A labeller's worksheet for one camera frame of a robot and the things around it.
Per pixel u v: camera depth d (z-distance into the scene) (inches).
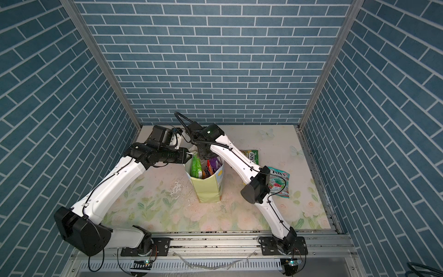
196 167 30.5
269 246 29.0
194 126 25.3
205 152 29.0
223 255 29.0
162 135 22.4
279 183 35.0
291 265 28.2
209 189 30.8
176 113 27.1
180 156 26.6
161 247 28.9
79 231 14.7
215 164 31.6
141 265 28.4
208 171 30.2
